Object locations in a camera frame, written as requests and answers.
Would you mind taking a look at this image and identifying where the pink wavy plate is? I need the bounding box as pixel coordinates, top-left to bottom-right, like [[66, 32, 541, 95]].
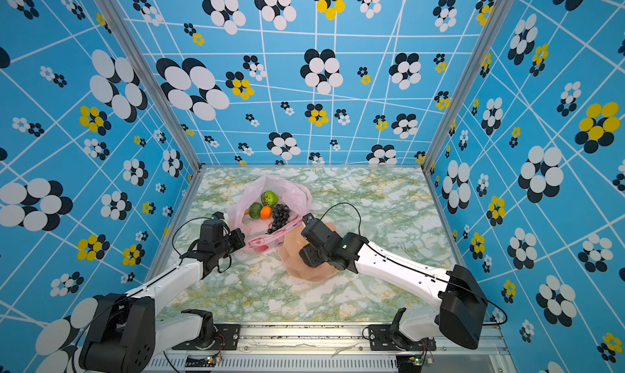
[[277, 221, 343, 283]]

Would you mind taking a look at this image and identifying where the light green lime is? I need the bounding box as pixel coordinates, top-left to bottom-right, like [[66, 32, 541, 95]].
[[247, 202, 263, 219]]

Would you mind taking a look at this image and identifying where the pink plastic bag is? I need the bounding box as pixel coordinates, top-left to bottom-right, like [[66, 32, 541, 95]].
[[227, 175, 313, 252]]

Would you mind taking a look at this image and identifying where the orange tangerine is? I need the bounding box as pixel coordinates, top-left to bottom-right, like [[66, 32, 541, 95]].
[[260, 206, 273, 219]]

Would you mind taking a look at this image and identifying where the green kiwi fruit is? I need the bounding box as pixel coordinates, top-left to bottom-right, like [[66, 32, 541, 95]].
[[260, 191, 279, 208]]

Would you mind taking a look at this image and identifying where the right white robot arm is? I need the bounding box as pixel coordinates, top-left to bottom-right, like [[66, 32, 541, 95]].
[[299, 213, 488, 350]]

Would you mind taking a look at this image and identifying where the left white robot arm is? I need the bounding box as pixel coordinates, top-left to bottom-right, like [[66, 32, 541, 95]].
[[77, 214, 245, 372]]

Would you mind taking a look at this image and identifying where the black grape bunch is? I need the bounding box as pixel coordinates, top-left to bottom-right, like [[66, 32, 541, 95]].
[[268, 204, 291, 235]]

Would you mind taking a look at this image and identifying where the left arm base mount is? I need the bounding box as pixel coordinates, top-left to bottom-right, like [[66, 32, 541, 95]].
[[173, 323, 242, 352]]

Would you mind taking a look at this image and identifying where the aluminium front rail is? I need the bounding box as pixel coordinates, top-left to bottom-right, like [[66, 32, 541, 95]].
[[142, 323, 517, 372]]

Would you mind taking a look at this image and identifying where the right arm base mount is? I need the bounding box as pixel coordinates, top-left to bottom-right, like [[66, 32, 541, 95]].
[[361, 324, 437, 353]]

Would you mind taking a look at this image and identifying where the left corner aluminium post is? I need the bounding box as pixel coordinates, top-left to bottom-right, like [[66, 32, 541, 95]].
[[84, 0, 202, 174]]

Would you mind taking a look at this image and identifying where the corner aluminium post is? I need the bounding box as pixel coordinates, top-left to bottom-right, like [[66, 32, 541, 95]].
[[422, 0, 523, 171], [84, 0, 202, 174]]

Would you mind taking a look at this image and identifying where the right corner aluminium post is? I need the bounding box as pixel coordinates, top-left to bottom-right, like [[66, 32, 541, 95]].
[[422, 0, 523, 171]]

